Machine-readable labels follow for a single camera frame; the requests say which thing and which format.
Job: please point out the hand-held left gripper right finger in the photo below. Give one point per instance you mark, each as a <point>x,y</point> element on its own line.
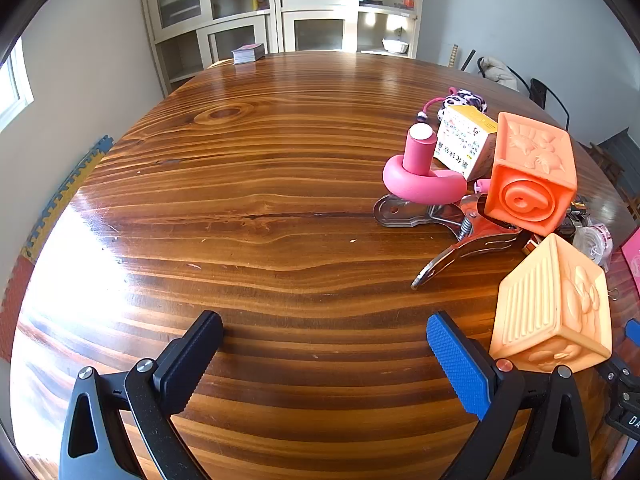
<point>457,365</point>

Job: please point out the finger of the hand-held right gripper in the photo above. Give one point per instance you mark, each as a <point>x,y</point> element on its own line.
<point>632,332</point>
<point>614,376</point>

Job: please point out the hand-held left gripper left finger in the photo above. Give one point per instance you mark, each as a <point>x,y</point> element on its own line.
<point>195,355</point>

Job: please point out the pink metal tin container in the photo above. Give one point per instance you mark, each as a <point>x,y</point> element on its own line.
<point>634,260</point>

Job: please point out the light orange toy cube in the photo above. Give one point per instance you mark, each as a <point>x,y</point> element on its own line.
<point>540,310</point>

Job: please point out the tape roll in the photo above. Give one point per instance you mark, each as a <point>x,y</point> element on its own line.
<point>592,242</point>

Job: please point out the brown bottle gold cap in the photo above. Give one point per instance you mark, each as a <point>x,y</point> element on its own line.
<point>530,246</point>

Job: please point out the large metal clamp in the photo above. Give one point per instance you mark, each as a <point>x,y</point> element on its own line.
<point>400,212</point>

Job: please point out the dark orange toy cube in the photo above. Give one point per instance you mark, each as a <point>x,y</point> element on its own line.
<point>525,200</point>

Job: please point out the pink foam hair curler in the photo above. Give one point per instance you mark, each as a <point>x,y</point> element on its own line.
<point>482,185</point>
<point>400,180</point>

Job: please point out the yellow white paper box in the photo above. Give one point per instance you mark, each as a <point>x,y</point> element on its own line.
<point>460,140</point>

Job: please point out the leopard print fabric pouch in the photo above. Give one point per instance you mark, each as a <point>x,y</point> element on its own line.
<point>465,97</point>

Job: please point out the person's right hand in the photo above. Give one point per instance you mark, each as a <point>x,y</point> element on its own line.
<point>619,460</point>

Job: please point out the wooden stool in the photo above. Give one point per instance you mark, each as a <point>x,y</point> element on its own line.
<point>605,157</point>

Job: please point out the red foam mat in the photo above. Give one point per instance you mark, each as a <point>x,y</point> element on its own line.
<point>15,305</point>

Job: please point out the blue yellow foam mat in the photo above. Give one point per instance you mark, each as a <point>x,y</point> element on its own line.
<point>65,190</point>

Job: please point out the black metal chair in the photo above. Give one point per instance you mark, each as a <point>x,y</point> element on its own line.
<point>520,80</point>
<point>537,90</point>

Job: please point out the white puffer jacket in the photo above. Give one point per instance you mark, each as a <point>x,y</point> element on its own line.
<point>497,72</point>

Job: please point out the dark metal stick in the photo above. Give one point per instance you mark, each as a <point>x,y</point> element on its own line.
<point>467,60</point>

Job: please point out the deck of cards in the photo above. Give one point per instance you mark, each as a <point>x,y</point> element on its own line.
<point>247,52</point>

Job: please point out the wooden ruler stick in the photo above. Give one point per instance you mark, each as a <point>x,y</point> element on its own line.
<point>452,55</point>

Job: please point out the white framed window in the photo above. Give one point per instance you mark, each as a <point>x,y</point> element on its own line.
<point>12,90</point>

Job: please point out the white bowl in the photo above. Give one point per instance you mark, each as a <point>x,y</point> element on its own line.
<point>396,46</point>

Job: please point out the cream glass door cabinet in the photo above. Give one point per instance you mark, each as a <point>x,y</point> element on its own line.
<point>277,10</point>

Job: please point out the yellow can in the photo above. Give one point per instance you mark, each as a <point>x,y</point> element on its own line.
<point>259,4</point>

